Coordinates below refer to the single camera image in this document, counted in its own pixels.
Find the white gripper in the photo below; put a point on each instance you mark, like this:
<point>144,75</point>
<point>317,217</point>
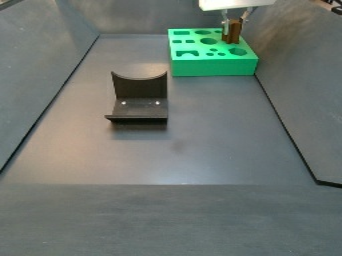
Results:
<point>212,5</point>

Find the brown star-shaped peg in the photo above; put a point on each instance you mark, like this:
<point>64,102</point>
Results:
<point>234,32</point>

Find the green shape sorter block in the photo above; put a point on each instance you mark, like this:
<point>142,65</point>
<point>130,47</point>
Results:
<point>200,54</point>

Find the black curved holder stand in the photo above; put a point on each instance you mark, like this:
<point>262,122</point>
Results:
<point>140,98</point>

